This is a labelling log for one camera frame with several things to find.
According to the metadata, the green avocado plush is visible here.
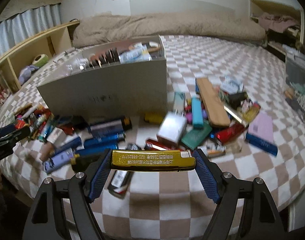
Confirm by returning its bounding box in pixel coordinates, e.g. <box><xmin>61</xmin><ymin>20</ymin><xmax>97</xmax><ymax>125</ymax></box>
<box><xmin>32</xmin><ymin>54</ymin><xmax>49</xmax><ymax>68</ymax></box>

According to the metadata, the pink card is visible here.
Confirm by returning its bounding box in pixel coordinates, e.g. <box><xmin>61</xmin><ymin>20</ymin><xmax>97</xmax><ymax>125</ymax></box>
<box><xmin>248</xmin><ymin>112</ymin><xmax>274</xmax><ymax>143</ymax></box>

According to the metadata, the grey curtain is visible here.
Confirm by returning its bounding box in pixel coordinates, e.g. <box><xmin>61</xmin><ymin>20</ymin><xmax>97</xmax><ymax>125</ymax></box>
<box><xmin>0</xmin><ymin>4</ymin><xmax>61</xmax><ymax>56</ymax></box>

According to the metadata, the shiny blue lighter front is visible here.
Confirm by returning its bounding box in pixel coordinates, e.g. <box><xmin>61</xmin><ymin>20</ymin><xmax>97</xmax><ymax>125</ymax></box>
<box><xmin>74</xmin><ymin>144</ymin><xmax>119</xmax><ymax>157</ymax></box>

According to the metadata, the checkered bed sheet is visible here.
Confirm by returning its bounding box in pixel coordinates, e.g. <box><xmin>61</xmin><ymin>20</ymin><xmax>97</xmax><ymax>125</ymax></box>
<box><xmin>0</xmin><ymin>35</ymin><xmax>305</xmax><ymax>240</ymax></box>

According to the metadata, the teal lighter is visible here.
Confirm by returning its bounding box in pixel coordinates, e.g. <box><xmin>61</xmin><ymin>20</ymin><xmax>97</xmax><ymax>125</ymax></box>
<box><xmin>191</xmin><ymin>97</ymin><xmax>204</xmax><ymax>129</ymax></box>

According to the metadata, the yellow lighter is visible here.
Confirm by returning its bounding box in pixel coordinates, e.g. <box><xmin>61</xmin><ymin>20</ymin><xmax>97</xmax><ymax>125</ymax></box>
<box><xmin>144</xmin><ymin>113</ymin><xmax>165</xmax><ymax>125</ymax></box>

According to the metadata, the red lighter right pile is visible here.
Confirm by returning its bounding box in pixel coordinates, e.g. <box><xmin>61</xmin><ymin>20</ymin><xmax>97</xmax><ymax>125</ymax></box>
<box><xmin>210</xmin><ymin>123</ymin><xmax>245</xmax><ymax>145</ymax></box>

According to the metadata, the beige quilted duvet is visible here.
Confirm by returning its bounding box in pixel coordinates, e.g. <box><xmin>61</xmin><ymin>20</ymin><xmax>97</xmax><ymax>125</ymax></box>
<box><xmin>73</xmin><ymin>10</ymin><xmax>266</xmax><ymax>48</ymax></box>

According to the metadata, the white shoe box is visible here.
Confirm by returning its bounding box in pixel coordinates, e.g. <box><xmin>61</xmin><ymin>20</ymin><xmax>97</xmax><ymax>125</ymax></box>
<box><xmin>37</xmin><ymin>35</ymin><xmax>168</xmax><ymax>119</ymax></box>

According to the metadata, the gold lighter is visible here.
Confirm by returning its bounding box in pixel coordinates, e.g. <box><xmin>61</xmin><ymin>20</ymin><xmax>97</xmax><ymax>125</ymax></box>
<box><xmin>111</xmin><ymin>150</ymin><xmax>197</xmax><ymax>172</ymax></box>

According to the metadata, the shiny blue lighter middle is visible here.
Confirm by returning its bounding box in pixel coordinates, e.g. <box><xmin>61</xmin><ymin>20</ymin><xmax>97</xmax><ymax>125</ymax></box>
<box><xmin>84</xmin><ymin>133</ymin><xmax>125</xmax><ymax>148</ymax></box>

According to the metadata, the purple plush toy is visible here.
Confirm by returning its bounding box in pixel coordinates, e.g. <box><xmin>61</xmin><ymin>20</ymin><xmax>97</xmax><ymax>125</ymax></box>
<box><xmin>18</xmin><ymin>65</ymin><xmax>39</xmax><ymax>85</ymax></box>

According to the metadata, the silver label blue lighter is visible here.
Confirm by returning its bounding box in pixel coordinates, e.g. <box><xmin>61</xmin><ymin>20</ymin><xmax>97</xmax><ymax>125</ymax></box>
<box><xmin>88</xmin><ymin>116</ymin><xmax>132</xmax><ymax>137</ymax></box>

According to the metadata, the shiny blue lighter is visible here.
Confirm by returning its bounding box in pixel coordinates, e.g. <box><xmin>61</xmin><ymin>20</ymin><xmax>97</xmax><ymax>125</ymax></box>
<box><xmin>84</xmin><ymin>133</ymin><xmax>125</xmax><ymax>148</ymax></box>
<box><xmin>74</xmin><ymin>144</ymin><xmax>119</xmax><ymax>157</ymax></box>

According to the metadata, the wooden bedside shelf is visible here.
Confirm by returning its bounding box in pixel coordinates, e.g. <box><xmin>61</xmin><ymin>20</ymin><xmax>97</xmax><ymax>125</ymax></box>
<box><xmin>0</xmin><ymin>20</ymin><xmax>80</xmax><ymax>93</ymax></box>

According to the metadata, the medicine sachet in box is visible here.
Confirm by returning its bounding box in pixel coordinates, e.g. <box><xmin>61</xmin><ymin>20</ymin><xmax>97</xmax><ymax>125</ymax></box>
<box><xmin>119</xmin><ymin>46</ymin><xmax>152</xmax><ymax>64</ymax></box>

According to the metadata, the white charger adapter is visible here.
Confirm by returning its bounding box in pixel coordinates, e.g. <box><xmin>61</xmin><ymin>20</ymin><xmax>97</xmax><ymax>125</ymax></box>
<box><xmin>156</xmin><ymin>112</ymin><xmax>187</xmax><ymax>146</ymax></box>

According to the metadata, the long wooden case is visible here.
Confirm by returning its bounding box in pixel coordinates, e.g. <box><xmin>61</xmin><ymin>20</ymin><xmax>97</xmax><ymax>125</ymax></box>
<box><xmin>196</xmin><ymin>77</ymin><xmax>231</xmax><ymax>127</ymax></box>

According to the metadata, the lavender anime lighter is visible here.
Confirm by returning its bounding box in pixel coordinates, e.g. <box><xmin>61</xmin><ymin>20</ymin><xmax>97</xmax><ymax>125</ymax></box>
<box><xmin>43</xmin><ymin>148</ymin><xmax>74</xmax><ymax>174</ymax></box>

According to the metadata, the closet shelf with clothes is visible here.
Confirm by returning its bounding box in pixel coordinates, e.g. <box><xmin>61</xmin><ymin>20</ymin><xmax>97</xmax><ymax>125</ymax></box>
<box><xmin>250</xmin><ymin>0</ymin><xmax>305</xmax><ymax>57</ymax></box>

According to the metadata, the clear plastic storage box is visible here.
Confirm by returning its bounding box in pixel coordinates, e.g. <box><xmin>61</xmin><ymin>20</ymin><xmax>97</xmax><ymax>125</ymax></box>
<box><xmin>282</xmin><ymin>45</ymin><xmax>305</xmax><ymax>124</ymax></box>

